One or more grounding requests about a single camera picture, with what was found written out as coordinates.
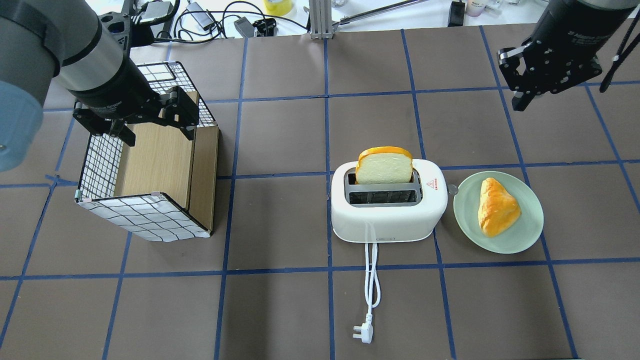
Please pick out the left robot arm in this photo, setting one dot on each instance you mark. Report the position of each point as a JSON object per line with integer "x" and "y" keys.
{"x": 88, "y": 54}

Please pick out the yellow tape roll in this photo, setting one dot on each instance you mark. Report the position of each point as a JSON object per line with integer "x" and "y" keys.
{"x": 278, "y": 8}

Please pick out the wooden box with grid cloth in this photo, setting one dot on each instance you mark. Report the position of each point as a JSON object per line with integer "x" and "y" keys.
{"x": 163, "y": 187}

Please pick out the light green plate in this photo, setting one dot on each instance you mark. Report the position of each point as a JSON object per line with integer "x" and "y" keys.
{"x": 519, "y": 237}

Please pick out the metal rod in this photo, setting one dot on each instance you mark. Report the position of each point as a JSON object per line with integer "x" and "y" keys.
{"x": 374, "y": 12}

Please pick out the black power adapter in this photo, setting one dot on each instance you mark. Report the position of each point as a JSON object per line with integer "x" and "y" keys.
{"x": 201, "y": 16}

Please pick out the white two-slot toaster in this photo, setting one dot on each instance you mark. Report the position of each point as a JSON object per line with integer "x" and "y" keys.
{"x": 387, "y": 213}

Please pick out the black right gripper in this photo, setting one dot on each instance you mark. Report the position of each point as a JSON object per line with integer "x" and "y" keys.
{"x": 570, "y": 35}

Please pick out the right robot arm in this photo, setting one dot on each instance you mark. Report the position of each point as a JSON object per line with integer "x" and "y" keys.
{"x": 608, "y": 5}

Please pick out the toast bread slice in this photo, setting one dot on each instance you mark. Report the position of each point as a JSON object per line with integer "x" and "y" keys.
{"x": 384, "y": 164}

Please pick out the aluminium frame post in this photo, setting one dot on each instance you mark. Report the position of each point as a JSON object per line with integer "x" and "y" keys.
{"x": 320, "y": 16}

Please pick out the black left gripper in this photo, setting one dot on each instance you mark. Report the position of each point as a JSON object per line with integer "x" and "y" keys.
{"x": 121, "y": 93}

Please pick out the triangular golden pastry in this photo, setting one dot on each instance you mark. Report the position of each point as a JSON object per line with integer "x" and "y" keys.
{"x": 498, "y": 210}

